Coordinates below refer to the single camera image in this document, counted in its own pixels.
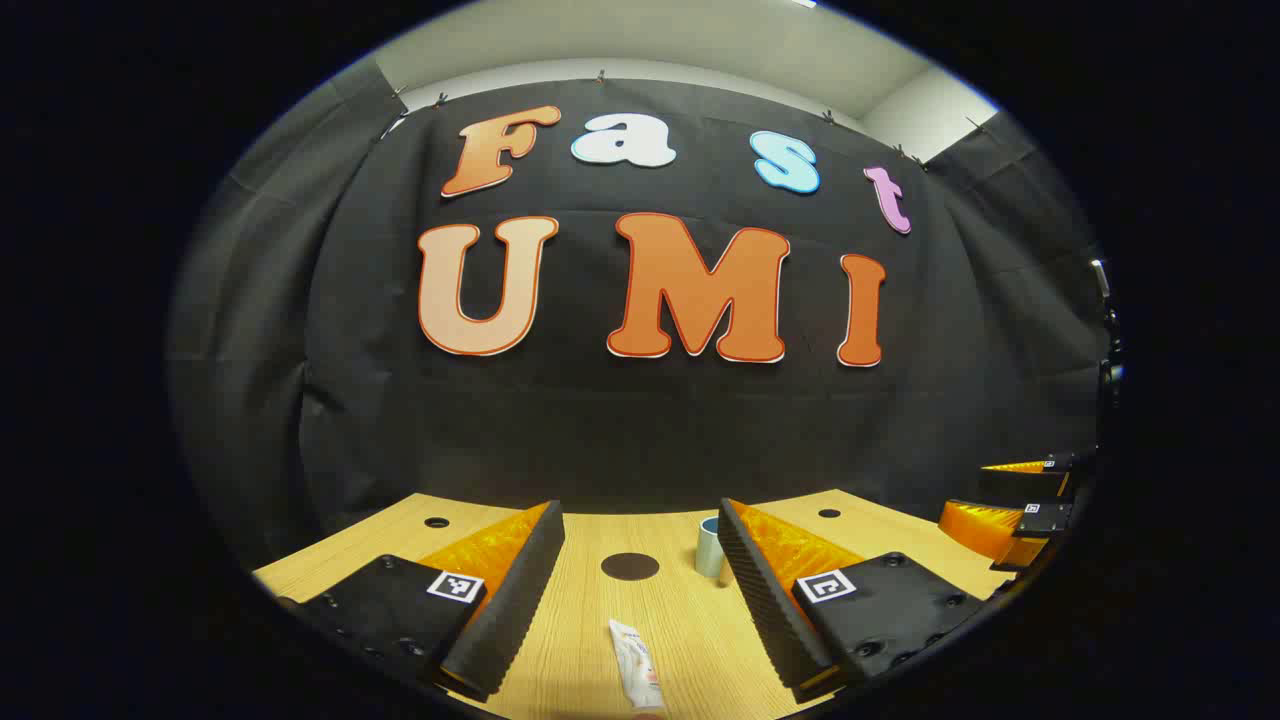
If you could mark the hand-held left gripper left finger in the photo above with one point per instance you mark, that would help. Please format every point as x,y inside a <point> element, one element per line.
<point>520,600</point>

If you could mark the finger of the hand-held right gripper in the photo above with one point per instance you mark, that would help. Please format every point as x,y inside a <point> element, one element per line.
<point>1055,464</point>
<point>985,528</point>

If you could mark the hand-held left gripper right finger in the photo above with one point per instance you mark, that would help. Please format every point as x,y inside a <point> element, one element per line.
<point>760,600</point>

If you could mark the light blue cup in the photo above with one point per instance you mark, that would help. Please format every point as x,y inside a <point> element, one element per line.
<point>708,550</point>

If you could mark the white toothpaste tube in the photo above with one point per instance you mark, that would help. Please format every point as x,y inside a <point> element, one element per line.
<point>636,665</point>

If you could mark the wooden desktop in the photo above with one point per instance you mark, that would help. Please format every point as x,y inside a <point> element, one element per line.
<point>600,640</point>

